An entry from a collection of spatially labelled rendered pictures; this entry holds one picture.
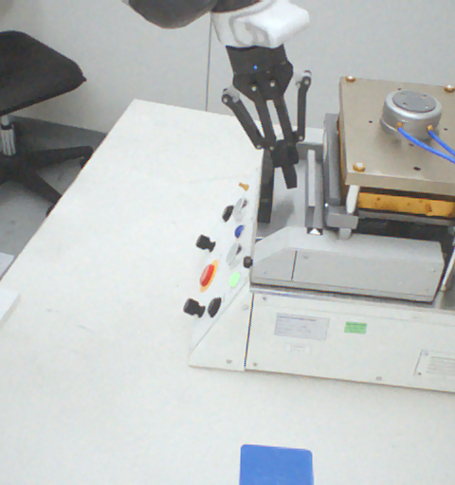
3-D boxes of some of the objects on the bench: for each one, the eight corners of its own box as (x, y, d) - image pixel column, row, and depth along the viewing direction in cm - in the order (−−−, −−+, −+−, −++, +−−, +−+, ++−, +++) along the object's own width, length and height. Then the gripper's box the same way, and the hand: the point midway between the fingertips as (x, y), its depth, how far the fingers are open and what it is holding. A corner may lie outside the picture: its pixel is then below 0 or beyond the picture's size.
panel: (209, 237, 137) (260, 165, 126) (189, 356, 114) (248, 280, 103) (199, 232, 137) (249, 159, 126) (177, 350, 113) (236, 274, 103)
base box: (496, 262, 138) (525, 187, 127) (547, 427, 108) (591, 347, 98) (210, 232, 139) (215, 154, 128) (184, 386, 110) (188, 302, 99)
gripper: (300, 13, 98) (335, 161, 112) (208, 36, 101) (251, 177, 115) (300, 36, 92) (336, 189, 106) (201, 60, 95) (248, 206, 109)
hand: (286, 164), depth 109 cm, fingers closed
